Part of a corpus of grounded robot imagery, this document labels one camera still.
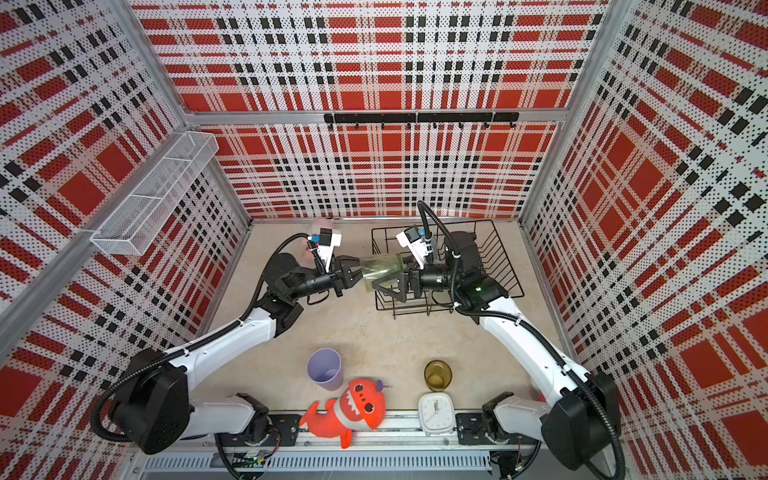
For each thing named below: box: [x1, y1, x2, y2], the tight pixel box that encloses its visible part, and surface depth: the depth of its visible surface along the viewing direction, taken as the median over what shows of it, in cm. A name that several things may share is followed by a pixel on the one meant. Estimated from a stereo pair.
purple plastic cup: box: [306, 348, 343, 391], surface depth 76 cm
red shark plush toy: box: [300, 379, 387, 448], surface depth 72 cm
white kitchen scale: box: [418, 392, 456, 436], surface depth 76 cm
